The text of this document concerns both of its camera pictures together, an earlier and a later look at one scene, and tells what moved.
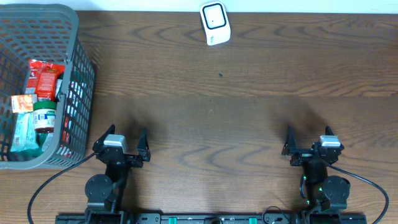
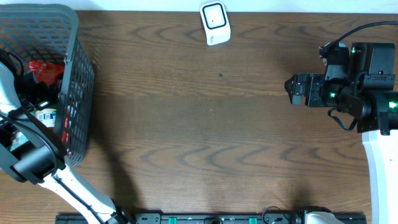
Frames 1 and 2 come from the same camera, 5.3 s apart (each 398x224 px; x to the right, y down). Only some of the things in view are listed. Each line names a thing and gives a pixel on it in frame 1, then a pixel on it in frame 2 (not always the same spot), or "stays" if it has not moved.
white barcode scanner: (216, 22) stays
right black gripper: (290, 149) to (315, 83)
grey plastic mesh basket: (46, 33) stays
